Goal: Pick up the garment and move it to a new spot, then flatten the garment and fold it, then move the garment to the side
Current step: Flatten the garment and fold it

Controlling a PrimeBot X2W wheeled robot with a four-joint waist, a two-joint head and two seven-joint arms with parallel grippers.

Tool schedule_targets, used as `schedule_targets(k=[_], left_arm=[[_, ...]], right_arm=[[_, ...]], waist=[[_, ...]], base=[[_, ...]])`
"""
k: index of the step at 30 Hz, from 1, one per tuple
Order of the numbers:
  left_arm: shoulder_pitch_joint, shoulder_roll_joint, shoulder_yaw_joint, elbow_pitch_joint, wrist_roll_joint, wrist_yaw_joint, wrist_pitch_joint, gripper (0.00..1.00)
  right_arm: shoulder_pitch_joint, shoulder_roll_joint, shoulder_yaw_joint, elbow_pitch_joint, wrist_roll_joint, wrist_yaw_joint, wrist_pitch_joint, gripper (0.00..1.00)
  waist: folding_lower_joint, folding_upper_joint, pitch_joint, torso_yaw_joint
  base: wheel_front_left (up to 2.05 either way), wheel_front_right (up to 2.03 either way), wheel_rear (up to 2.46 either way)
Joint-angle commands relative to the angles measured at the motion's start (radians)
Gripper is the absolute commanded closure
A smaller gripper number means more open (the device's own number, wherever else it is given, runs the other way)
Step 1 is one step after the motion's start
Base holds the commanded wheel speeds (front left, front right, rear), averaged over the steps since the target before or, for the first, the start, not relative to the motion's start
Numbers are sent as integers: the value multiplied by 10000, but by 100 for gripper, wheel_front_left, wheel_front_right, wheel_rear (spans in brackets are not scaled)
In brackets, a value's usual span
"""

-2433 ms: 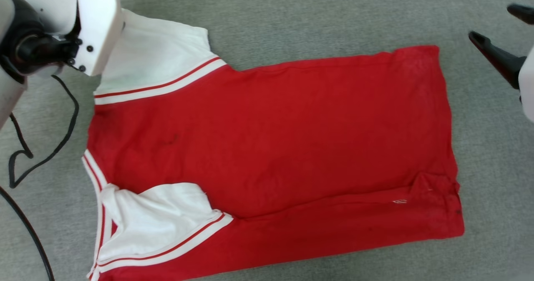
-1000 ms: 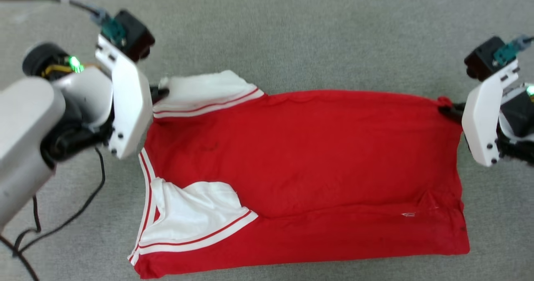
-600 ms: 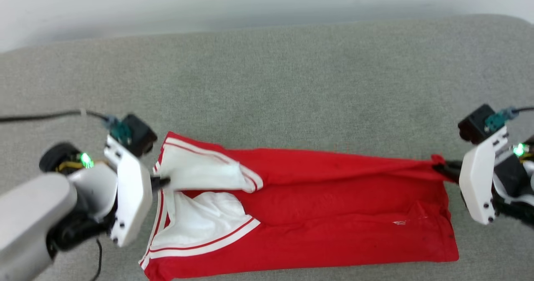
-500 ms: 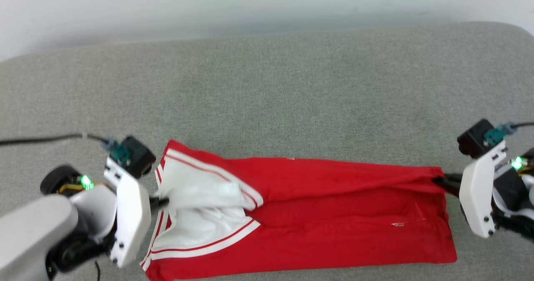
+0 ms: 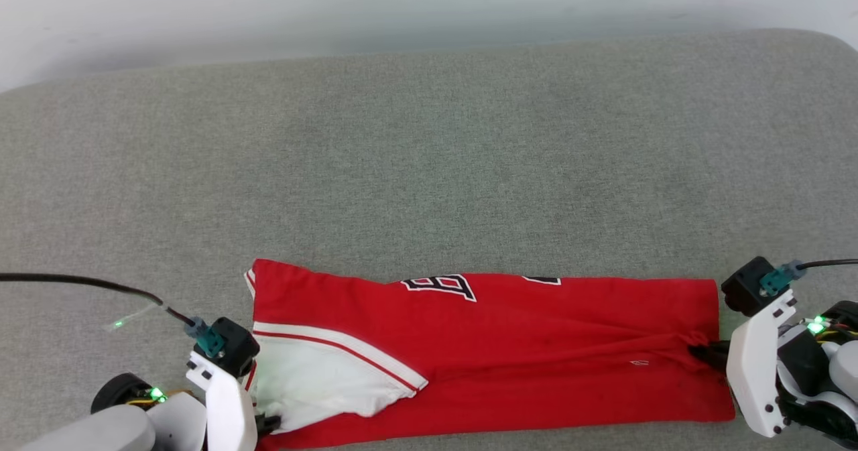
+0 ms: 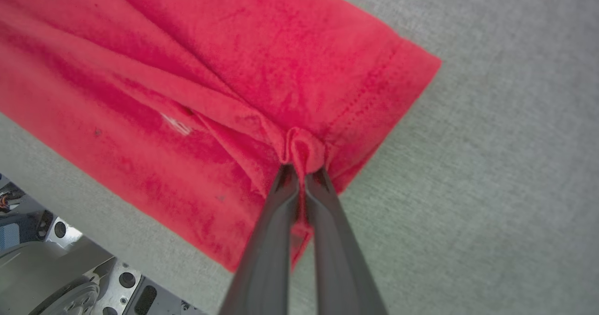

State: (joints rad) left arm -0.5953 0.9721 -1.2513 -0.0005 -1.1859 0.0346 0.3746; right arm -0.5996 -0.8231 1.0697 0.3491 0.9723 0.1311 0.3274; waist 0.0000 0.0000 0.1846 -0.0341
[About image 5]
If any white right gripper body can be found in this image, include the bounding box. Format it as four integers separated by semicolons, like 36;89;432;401
725;289;800;438

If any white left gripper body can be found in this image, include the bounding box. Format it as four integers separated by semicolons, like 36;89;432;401
186;352;259;451

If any thin black cable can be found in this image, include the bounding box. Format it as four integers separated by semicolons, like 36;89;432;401
0;273;196;326
796;258;858;271

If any red and white jersey shirt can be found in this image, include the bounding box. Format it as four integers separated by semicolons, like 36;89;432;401
244;257;738;451

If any white paper cable tag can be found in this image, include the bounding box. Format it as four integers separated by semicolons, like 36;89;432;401
106;304;163;332

